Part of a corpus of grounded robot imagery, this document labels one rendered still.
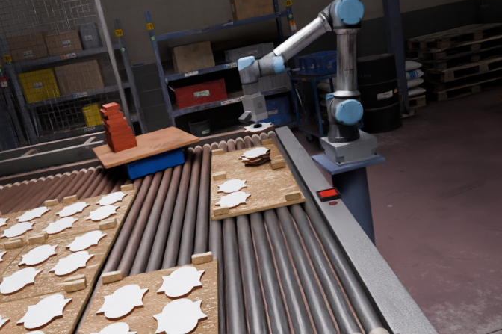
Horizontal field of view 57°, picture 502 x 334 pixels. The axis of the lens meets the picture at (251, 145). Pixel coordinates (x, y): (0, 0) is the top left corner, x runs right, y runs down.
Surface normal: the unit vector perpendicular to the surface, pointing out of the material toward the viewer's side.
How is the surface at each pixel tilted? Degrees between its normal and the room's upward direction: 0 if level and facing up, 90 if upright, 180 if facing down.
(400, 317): 0
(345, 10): 82
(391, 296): 0
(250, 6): 88
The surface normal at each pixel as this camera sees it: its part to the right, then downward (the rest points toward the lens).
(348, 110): 0.06, 0.38
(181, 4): 0.20, 0.22
